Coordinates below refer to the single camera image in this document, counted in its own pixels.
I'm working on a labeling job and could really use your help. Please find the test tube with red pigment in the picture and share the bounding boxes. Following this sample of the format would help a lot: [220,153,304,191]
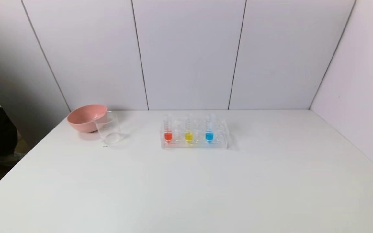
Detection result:
[163,114,173,144]

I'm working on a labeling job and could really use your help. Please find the test tube with blue pigment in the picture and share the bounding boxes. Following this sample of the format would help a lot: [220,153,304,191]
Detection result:
[205,113,214,144]

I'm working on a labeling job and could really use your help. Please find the test tube with yellow pigment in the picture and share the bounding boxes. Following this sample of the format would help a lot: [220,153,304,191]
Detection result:
[185,114,194,145]

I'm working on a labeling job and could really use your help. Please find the clear acrylic tube rack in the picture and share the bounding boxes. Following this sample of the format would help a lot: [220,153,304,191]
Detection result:
[160,118,229,150]

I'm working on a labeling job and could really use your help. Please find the clear glass beaker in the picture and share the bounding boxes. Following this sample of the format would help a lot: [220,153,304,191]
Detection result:
[93,111,123,145]

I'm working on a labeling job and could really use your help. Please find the pink plastic bowl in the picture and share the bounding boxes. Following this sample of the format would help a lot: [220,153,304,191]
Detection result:
[67,104,107,133]

